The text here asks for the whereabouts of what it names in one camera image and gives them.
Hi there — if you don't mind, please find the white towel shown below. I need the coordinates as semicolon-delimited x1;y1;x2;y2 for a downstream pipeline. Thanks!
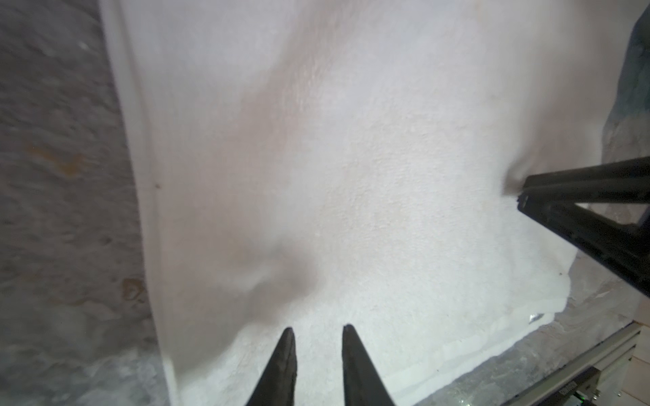
100;1;648;405

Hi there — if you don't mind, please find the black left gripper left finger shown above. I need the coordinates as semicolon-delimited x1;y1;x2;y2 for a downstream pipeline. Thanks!
246;328;297;406

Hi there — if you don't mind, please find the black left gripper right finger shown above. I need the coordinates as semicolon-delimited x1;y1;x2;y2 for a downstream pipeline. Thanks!
342;324;394;406

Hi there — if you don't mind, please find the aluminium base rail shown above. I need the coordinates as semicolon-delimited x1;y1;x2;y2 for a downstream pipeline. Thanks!
506;322;642;406

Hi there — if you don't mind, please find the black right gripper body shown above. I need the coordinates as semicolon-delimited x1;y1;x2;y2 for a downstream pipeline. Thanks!
518;157;649;296

